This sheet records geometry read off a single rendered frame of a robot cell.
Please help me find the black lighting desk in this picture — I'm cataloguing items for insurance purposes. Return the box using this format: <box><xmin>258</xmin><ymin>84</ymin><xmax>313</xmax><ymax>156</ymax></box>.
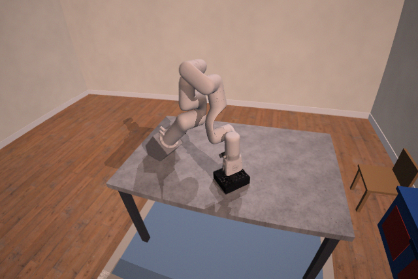
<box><xmin>213</xmin><ymin>168</ymin><xmax>250</xmax><ymax>194</ymax></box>

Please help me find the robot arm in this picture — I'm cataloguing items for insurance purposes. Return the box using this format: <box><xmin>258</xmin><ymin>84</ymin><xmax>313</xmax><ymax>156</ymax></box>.
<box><xmin>159</xmin><ymin>59</ymin><xmax>240</xmax><ymax>161</ymax></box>

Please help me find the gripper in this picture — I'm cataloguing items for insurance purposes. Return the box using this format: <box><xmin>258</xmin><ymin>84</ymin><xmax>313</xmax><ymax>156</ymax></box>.
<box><xmin>223</xmin><ymin>155</ymin><xmax>242</xmax><ymax>182</ymax></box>

